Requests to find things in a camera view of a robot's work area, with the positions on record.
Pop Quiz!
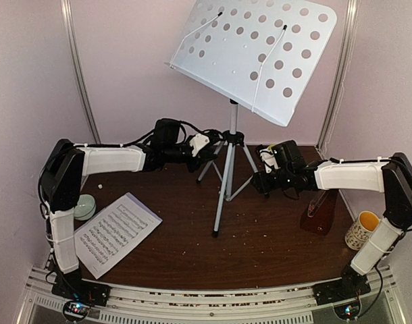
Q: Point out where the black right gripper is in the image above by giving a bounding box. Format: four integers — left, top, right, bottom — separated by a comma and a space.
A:
251, 167, 293, 193

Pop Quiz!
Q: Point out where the white perforated music stand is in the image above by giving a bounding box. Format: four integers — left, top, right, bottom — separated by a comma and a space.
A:
163, 0, 339, 238

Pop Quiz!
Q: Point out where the sheet music page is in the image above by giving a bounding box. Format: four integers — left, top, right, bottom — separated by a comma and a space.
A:
74, 192, 162, 279

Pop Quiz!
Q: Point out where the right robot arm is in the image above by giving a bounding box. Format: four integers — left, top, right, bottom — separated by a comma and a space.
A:
251, 140, 412, 298

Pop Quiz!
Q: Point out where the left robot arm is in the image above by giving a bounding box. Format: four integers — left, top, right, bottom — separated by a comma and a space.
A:
37, 118, 224, 300

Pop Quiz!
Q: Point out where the brown wooden metronome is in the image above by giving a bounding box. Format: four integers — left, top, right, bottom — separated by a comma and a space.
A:
300, 190, 338, 236

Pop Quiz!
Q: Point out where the patterned yellow-lined mug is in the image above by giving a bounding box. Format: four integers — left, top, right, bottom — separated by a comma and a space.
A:
344, 211, 380, 250

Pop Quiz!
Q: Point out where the pale celadon bowl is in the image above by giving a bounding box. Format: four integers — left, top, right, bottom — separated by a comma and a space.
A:
74, 194, 96, 221

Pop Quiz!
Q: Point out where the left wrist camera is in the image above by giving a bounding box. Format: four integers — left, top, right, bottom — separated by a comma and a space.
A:
188, 130, 223, 157

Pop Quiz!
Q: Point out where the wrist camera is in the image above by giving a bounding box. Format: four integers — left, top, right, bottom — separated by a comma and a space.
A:
188, 130, 223, 157
256, 144, 278, 173

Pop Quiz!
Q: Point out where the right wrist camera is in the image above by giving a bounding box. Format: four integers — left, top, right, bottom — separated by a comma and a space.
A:
256, 144, 278, 173

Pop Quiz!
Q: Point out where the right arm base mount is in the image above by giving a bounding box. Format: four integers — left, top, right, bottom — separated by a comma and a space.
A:
312, 279, 371, 306

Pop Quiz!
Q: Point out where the aluminium front rail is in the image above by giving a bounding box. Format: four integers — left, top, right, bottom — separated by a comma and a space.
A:
14, 266, 410, 323

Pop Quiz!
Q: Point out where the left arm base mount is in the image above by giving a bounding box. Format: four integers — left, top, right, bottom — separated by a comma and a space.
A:
51, 275, 111, 306

